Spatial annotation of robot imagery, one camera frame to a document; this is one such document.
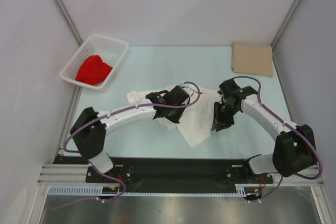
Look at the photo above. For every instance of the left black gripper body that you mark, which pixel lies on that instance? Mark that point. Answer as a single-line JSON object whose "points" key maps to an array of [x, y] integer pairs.
{"points": [[175, 115]]}

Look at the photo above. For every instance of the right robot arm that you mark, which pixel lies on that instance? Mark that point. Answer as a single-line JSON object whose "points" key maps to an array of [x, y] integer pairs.
{"points": [[295, 148]]}

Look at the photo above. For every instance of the aluminium frame post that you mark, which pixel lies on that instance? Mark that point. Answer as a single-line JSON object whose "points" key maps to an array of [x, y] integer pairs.
{"points": [[291, 11], [68, 21]]}

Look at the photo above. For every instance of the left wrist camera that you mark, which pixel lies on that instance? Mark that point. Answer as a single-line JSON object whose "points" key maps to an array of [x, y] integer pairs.
{"points": [[189, 90]]}

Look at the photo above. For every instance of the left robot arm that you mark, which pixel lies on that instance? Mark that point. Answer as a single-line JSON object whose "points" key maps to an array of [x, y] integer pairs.
{"points": [[91, 128]]}

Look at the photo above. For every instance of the aluminium front rail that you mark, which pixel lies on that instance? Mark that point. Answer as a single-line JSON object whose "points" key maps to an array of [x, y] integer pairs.
{"points": [[76, 174]]}

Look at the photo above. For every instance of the white t shirt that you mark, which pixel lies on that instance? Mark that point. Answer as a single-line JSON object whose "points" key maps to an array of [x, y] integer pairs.
{"points": [[196, 121]]}

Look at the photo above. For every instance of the red t shirt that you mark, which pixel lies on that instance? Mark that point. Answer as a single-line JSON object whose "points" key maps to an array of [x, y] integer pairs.
{"points": [[93, 71]]}

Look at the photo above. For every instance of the white slotted cable duct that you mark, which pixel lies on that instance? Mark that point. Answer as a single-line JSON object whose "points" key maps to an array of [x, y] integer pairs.
{"points": [[102, 191]]}

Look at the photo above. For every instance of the white plastic basket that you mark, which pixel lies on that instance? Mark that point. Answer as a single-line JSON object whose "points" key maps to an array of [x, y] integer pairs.
{"points": [[111, 50]]}

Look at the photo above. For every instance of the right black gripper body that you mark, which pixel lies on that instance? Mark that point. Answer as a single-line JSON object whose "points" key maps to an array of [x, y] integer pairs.
{"points": [[223, 114]]}

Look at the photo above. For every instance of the folded tan t shirt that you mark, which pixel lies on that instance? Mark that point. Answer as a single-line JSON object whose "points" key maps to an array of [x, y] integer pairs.
{"points": [[248, 59]]}

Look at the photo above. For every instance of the right aluminium frame post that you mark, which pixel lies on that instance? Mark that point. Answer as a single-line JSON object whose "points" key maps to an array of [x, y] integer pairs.
{"points": [[291, 11]]}

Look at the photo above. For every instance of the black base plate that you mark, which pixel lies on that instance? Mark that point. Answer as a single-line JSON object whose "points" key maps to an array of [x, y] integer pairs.
{"points": [[179, 175]]}

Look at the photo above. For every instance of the left aluminium frame post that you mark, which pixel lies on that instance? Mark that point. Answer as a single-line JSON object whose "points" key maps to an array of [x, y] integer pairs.
{"points": [[68, 21]]}

